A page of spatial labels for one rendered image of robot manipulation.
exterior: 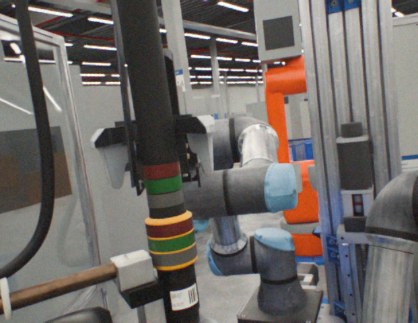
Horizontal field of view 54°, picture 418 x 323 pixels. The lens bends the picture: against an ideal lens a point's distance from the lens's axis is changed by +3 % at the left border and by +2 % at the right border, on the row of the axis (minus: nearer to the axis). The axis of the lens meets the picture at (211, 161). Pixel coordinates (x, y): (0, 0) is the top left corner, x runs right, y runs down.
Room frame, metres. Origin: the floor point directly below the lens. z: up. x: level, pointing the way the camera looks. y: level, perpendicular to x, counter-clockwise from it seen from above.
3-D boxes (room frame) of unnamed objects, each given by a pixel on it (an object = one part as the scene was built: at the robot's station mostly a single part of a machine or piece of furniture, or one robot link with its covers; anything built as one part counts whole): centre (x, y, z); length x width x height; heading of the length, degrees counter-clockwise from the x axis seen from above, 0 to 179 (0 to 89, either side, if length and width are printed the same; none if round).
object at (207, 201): (0.64, 0.04, 1.52); 0.11 x 0.08 x 0.11; 82
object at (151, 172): (0.36, 0.05, 1.60); 0.03 x 0.03 x 0.01
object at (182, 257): (0.36, 0.05, 1.52); 0.04 x 0.04 x 0.01
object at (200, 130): (0.38, 0.01, 1.62); 0.09 x 0.03 x 0.06; 23
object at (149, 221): (0.36, 0.05, 1.54); 0.04 x 0.04 x 0.05
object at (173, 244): (0.36, 0.05, 1.54); 0.04 x 0.04 x 0.01
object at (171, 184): (0.36, 0.05, 1.59); 0.03 x 0.03 x 0.01
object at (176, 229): (0.36, 0.05, 1.55); 0.04 x 0.04 x 0.01
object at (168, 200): (0.36, 0.05, 1.58); 0.03 x 0.03 x 0.01
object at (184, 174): (0.48, 0.05, 1.61); 0.12 x 0.08 x 0.09; 2
